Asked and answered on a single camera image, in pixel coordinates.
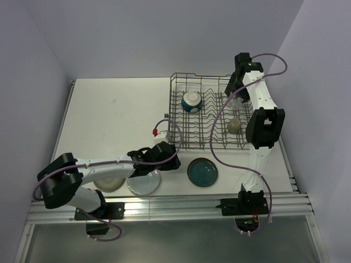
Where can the teal white ceramic bowl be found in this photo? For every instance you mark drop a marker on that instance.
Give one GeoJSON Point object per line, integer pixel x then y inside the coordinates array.
{"type": "Point", "coordinates": [191, 102]}

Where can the grey wire dish rack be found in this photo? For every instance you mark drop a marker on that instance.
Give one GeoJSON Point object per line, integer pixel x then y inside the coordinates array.
{"type": "Point", "coordinates": [196, 127]}

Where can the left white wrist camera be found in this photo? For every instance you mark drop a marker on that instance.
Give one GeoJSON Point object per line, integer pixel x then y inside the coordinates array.
{"type": "Point", "coordinates": [160, 136]}

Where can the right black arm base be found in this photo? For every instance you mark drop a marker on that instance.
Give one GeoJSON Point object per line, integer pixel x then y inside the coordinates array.
{"type": "Point", "coordinates": [251, 206]}

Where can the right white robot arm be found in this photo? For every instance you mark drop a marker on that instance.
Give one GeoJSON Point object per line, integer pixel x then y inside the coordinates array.
{"type": "Point", "coordinates": [265, 124]}

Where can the beige ceramic plate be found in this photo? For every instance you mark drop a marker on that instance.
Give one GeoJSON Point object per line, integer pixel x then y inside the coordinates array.
{"type": "Point", "coordinates": [109, 185]}

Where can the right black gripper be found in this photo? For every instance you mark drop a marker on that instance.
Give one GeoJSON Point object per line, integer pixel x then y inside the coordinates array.
{"type": "Point", "coordinates": [230, 86]}

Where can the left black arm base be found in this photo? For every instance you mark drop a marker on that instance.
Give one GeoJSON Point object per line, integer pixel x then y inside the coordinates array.
{"type": "Point", "coordinates": [100, 222]}

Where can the clear glass tumbler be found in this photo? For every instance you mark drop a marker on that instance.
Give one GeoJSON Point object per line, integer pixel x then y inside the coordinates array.
{"type": "Point", "coordinates": [236, 103]}

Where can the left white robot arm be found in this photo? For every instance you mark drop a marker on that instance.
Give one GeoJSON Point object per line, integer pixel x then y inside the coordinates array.
{"type": "Point", "coordinates": [63, 181]}

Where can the teal ceramic plate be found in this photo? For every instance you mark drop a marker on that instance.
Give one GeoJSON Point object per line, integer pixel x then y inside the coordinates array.
{"type": "Point", "coordinates": [202, 172]}

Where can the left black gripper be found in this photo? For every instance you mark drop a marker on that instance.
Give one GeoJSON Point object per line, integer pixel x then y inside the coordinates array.
{"type": "Point", "coordinates": [172, 164]}

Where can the aluminium mounting rail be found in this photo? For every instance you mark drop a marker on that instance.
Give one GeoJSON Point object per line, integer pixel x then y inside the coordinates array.
{"type": "Point", "coordinates": [171, 208]}

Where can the olive ceramic mug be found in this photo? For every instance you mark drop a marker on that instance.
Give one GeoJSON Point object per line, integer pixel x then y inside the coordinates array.
{"type": "Point", "coordinates": [234, 126]}

